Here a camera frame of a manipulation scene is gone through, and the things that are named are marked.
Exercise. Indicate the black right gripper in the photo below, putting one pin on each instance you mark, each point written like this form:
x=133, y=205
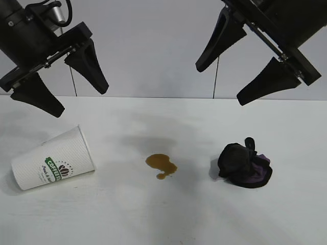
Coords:
x=293, y=18

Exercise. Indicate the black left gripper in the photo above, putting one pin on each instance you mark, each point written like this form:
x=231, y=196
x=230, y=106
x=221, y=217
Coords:
x=28, y=43

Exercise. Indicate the white paper coffee cup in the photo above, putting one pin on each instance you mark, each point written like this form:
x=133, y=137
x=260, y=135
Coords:
x=51, y=158

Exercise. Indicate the black and purple cloth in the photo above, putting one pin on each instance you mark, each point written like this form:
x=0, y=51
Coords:
x=237, y=158

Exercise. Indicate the brown coffee spill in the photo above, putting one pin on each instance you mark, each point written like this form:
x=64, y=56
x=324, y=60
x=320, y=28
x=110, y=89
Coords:
x=158, y=162

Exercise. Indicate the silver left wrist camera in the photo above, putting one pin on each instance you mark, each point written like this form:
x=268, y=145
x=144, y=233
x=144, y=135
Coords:
x=56, y=16

